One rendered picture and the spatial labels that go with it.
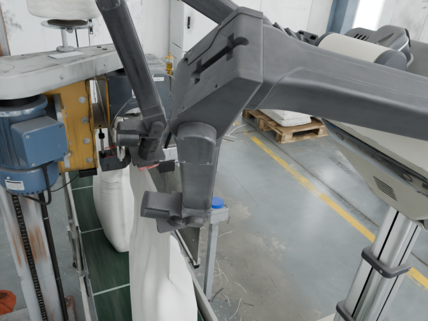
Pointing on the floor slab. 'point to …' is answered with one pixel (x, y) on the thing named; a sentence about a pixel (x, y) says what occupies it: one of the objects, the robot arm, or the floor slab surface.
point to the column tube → (44, 276)
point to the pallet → (286, 134)
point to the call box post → (210, 259)
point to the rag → (6, 301)
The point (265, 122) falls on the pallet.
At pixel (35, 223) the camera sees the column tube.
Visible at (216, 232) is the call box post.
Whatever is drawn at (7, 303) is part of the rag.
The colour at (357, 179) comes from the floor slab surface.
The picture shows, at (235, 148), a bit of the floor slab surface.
